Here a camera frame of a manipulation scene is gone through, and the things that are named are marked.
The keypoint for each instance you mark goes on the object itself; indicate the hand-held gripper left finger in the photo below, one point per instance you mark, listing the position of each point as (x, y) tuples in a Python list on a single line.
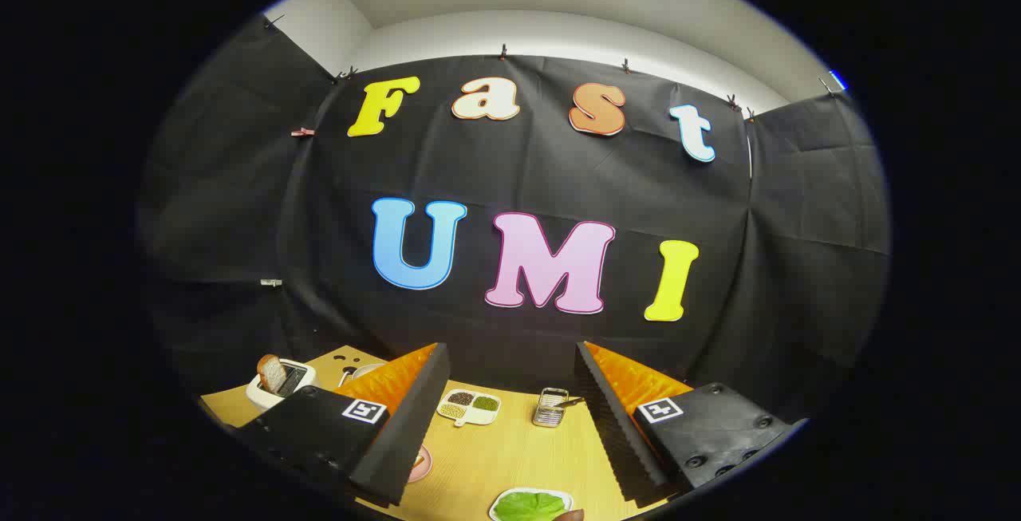
[(415, 425)]

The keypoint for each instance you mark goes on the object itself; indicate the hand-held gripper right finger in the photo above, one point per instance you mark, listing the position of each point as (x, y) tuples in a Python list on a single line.
[(610, 425)]

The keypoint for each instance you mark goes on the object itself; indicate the green lettuce leaf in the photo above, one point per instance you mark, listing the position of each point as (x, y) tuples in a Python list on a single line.
[(526, 507)]

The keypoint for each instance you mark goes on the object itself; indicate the white bread slice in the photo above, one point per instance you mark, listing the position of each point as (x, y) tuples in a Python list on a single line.
[(271, 373)]

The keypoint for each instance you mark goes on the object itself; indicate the pile of yellow soybeans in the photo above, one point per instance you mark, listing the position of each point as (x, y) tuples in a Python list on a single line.
[(452, 411)]

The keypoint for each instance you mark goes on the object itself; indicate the pink round plate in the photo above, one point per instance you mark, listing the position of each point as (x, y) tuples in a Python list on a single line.
[(421, 465)]

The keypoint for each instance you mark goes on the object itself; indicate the pile of red beans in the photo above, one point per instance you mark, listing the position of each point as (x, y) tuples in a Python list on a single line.
[(460, 398)]

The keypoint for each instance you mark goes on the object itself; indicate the white divided dish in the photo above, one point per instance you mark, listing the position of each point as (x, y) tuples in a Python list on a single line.
[(478, 416)]

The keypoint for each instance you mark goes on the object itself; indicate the beige round plate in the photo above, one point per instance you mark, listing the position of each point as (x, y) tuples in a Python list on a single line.
[(368, 369)]

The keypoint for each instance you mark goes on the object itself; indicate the pile of green beans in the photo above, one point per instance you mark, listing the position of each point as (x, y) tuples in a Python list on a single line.
[(485, 403)]

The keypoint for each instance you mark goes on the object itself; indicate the white oblong plate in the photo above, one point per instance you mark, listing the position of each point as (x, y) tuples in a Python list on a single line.
[(499, 500)]

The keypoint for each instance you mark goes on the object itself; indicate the white toaster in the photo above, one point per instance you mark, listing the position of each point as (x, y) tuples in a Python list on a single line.
[(259, 397)]

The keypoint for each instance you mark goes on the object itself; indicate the black backdrop cloth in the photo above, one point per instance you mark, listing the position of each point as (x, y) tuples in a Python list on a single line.
[(518, 170)]

